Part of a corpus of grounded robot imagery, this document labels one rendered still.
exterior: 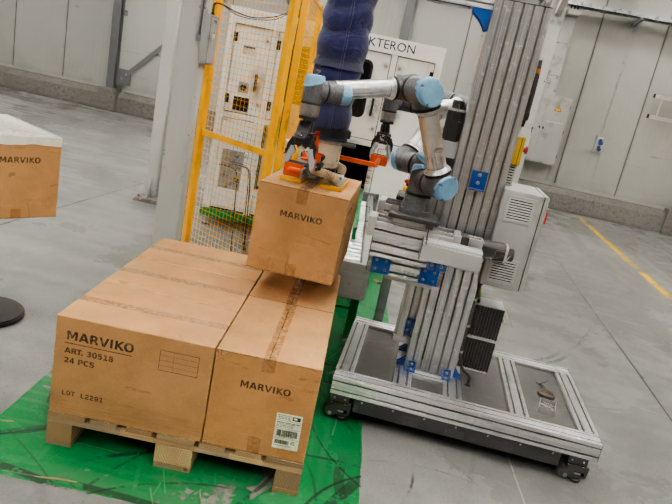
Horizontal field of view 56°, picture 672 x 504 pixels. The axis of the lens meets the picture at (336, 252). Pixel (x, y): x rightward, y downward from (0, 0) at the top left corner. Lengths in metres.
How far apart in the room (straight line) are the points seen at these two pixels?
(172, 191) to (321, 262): 1.76
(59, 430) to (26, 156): 1.32
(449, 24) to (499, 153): 9.31
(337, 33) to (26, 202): 1.68
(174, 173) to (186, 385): 2.12
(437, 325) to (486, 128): 0.99
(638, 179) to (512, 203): 9.84
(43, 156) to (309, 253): 1.38
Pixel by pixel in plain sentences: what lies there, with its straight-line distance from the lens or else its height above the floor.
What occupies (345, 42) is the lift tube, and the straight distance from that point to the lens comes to 2.90.
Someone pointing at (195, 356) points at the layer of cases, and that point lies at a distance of 2.41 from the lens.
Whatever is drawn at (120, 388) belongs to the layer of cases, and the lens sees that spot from 2.56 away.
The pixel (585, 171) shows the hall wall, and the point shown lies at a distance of 12.57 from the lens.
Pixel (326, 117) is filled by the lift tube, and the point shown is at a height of 1.38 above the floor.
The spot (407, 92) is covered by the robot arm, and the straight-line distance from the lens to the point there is 2.67.
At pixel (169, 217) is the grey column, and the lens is 4.38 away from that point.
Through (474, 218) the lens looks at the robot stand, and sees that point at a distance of 3.08.
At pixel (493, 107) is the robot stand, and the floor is 1.57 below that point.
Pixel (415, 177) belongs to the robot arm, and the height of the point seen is 1.21.
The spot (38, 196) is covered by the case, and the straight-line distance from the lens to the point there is 3.41.
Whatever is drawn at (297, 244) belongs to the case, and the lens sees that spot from 2.82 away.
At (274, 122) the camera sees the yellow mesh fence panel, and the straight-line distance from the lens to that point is 4.18.
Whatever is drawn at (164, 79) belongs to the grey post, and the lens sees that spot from 6.51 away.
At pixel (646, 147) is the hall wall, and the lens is 12.77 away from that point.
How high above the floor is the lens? 1.57
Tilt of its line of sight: 15 degrees down
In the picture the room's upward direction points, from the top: 12 degrees clockwise
